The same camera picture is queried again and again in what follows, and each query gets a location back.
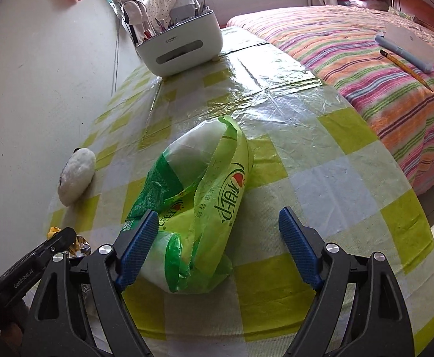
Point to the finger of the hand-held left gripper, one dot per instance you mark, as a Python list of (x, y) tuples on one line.
[(62, 238)]

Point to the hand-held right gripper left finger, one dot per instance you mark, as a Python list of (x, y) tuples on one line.
[(138, 245)]

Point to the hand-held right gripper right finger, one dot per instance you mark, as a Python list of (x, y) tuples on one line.
[(298, 245)]

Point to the yellow wrapper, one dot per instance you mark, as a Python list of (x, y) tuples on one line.
[(52, 232)]

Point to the green printed plastic bag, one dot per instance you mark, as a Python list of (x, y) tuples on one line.
[(209, 193)]

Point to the person's left hand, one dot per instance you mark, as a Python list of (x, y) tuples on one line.
[(12, 338)]

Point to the white cat plush toy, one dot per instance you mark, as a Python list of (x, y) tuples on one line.
[(77, 178)]

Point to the yellow checked plastic tablecloth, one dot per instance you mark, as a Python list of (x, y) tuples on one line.
[(295, 137)]

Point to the striped bed sheet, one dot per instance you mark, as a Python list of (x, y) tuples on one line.
[(350, 63)]

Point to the white tissue box organizer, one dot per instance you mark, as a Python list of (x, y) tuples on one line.
[(179, 52)]

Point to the yellow pencil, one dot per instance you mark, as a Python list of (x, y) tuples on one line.
[(402, 67)]

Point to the white hanging garments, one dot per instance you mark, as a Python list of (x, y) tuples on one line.
[(135, 18)]

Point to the white notebook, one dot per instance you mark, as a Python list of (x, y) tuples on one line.
[(406, 44)]

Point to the heap of dotted clothes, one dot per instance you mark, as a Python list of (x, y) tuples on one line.
[(164, 0)]

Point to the floral cloth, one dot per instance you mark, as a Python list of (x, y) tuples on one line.
[(401, 13)]

